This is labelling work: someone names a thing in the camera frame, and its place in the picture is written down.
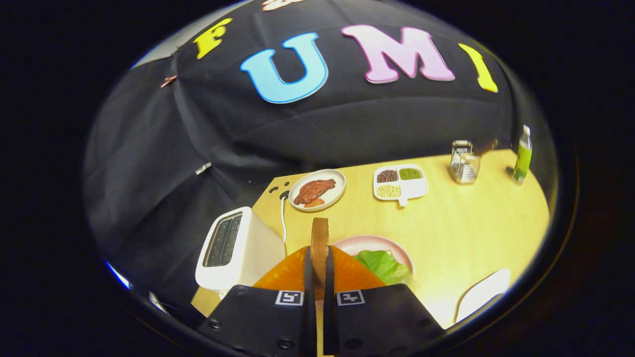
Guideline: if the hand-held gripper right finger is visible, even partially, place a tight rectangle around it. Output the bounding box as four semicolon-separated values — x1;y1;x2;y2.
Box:
322;245;446;357

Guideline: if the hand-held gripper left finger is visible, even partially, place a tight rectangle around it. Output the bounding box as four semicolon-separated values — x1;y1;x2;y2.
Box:
197;245;318;357

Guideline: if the toasted bread slice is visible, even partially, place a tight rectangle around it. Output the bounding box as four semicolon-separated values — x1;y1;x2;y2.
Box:
311;217;330;300

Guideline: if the green lettuce leaf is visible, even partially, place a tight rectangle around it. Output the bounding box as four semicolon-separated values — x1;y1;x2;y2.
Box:
353;249;413;287

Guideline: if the pale pink plate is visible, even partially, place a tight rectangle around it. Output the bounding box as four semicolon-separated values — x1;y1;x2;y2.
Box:
331;235;415;287

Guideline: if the white toaster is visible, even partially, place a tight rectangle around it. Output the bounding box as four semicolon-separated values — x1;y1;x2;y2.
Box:
195;206;287;299

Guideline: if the red meat slice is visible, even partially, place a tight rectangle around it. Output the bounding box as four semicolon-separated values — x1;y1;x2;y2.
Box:
293;179;336;205

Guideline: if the white plate with meat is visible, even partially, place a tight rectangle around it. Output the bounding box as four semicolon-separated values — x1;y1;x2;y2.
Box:
288;169;347;213

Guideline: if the plain white plate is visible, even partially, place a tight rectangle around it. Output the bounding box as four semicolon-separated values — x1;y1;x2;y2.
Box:
455;268;511;324

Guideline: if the white sectioned dish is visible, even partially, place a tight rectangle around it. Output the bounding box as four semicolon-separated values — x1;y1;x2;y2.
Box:
373;164;429;207

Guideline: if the lit computer screen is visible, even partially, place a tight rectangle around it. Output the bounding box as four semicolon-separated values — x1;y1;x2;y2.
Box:
104;260;132;291

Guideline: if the black backdrop cloth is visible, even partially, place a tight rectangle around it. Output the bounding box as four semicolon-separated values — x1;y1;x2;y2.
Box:
83;0;546;318

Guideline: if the green bottle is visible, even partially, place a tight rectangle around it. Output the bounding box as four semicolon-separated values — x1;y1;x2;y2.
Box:
512;124;533;185

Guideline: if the white toaster cable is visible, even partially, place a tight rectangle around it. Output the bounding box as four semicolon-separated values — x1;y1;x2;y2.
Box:
280;191;290;242

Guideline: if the clear wire-frame holder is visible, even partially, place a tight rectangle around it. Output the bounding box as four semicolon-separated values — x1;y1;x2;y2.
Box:
449;140;482;185

